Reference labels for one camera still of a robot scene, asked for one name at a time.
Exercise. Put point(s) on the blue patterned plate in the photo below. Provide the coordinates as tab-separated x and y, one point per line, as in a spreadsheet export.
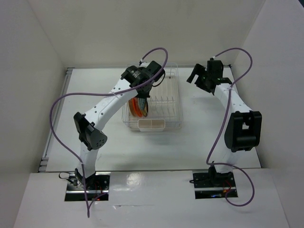
143	104

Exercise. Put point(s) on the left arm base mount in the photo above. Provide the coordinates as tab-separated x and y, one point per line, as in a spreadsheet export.
99	187

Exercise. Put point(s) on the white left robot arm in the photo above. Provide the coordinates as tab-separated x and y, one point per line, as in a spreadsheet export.
134	82

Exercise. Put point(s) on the cream patterned plate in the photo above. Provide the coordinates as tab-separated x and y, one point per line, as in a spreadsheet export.
130	104

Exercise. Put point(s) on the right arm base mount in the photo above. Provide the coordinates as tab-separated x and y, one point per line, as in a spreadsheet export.
209	186

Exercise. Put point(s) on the yellow patterned plate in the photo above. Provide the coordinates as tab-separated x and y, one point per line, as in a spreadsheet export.
144	112

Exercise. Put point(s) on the beige cutlery holder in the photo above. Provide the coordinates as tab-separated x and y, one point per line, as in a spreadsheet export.
151	125

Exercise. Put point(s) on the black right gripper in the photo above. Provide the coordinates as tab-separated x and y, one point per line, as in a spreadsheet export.
198	70

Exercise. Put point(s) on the orange plate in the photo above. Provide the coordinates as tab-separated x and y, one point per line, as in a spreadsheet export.
137	111

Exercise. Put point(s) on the white wire dish rack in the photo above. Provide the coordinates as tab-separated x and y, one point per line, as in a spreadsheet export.
163	103

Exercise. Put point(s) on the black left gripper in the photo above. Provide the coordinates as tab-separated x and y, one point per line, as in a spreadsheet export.
141	95

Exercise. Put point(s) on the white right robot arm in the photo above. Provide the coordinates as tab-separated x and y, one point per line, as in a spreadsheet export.
242	126

